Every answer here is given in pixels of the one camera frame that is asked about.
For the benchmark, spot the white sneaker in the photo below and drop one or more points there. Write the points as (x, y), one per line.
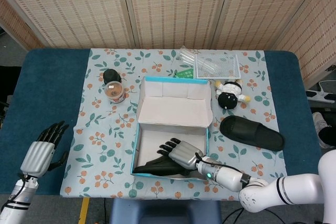
(317, 123)

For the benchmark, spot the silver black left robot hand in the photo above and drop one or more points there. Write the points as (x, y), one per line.
(38, 155)

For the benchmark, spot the black round container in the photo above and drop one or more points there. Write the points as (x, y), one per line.
(110, 75)

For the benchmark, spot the floral printed tablecloth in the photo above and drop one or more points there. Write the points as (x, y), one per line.
(105, 142)

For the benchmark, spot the blue cardboard shoe box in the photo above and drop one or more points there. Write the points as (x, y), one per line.
(173, 108)

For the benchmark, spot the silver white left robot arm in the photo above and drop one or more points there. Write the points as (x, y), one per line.
(15, 200)

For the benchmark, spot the clear jar with rubber bands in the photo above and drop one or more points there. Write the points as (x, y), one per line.
(114, 94)

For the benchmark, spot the clear plastic tubes bundle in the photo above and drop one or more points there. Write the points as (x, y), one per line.
(187, 55)

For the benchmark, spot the green card packet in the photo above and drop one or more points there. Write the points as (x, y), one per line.
(185, 73)

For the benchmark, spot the bamboo folding screen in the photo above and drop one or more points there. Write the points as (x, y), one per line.
(170, 6)

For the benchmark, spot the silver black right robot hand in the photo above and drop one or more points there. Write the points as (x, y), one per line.
(185, 153)

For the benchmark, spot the grey office chair base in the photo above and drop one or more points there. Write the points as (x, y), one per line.
(321, 94)

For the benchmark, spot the plush doll with black head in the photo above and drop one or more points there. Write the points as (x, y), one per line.
(228, 98)

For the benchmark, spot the black slide sandal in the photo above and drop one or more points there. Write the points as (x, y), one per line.
(252, 132)
(157, 167)

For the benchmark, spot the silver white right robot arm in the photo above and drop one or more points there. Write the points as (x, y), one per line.
(262, 187)

